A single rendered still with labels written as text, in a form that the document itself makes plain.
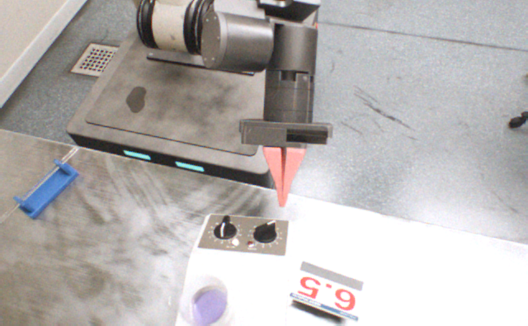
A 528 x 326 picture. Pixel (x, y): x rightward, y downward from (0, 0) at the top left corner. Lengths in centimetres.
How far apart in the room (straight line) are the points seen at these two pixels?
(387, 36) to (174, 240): 163
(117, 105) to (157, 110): 14
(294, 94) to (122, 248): 37
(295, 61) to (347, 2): 179
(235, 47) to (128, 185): 37
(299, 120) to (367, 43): 157
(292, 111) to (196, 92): 88
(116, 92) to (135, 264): 85
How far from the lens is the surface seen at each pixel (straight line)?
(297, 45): 41
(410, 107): 173
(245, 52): 38
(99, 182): 69
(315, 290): 54
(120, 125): 127
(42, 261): 68
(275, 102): 41
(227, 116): 118
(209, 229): 54
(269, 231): 52
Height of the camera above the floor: 130
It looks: 57 degrees down
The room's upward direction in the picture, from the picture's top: 6 degrees counter-clockwise
